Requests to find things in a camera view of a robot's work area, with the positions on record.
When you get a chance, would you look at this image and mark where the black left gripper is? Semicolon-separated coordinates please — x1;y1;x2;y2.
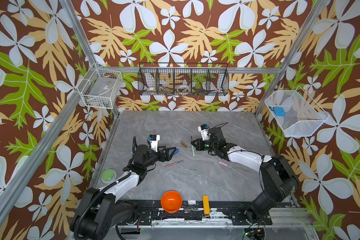
143;144;176;170

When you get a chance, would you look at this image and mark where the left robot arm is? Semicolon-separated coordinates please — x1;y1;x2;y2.
70;145;177;240

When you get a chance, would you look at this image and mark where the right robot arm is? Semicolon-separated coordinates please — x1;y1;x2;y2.
191;124;300;224

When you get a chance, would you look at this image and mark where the brown pen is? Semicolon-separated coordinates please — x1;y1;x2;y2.
165;161;183;168

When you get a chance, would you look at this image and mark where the orange bowl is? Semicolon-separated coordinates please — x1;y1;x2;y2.
161;191;183;214

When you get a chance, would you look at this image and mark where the yellow block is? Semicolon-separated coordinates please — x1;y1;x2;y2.
203;195;211;215

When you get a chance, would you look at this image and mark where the green push button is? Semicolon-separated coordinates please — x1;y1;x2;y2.
101;169;117;184

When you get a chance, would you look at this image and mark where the blue object in basket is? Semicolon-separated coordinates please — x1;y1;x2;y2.
272;107;286;117

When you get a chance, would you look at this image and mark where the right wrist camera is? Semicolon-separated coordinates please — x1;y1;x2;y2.
198;124;210;141

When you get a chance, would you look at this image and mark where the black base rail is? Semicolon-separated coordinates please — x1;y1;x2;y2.
119;198;274;226

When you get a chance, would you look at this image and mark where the black wire basket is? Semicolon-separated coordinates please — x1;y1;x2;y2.
137;63;230;96

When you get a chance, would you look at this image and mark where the white wire basket right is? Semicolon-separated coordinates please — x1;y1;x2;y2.
265;87;330;138

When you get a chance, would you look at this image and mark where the white wire basket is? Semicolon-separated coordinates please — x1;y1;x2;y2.
78;64;124;109
265;87;330;138

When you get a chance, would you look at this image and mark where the white wire basket left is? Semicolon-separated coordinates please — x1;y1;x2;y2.
78;64;124;109

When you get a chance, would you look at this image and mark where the aluminium corner frame post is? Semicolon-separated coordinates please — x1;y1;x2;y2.
254;0;331;116

